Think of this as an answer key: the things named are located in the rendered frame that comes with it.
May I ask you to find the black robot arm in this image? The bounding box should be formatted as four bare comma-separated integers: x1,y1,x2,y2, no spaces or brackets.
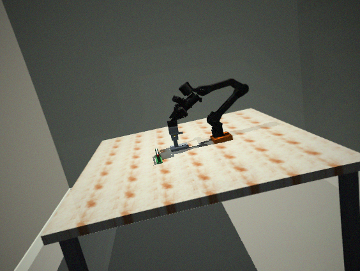
172,79,249,138

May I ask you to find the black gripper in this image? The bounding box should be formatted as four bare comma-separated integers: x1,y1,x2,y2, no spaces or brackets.
169,99,193,121

